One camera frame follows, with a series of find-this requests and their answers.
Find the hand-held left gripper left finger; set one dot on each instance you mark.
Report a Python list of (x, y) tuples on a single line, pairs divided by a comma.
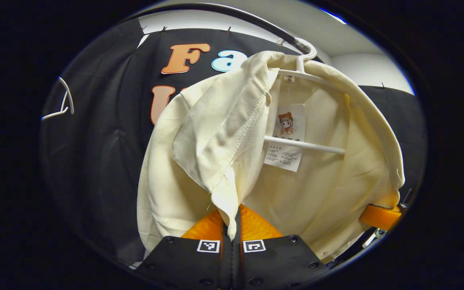
[(191, 262)]

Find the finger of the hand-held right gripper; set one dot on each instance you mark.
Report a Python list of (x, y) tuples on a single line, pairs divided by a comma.
[(381, 217)]

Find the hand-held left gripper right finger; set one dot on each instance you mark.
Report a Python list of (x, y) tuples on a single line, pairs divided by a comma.
[(272, 262)]

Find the cream button shirt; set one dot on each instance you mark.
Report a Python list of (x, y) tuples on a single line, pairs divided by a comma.
[(320, 189)]

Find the white plastic clothes hanger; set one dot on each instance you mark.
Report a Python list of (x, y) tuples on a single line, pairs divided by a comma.
[(300, 145), (71, 102)]

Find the black metal clothes rack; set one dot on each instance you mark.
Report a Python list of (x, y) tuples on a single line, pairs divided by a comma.
[(296, 42)]

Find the black backdrop cloth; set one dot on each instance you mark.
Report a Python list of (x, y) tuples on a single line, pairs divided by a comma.
[(107, 141)]

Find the long ceiling light panel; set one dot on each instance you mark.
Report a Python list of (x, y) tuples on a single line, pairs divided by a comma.
[(334, 16)]

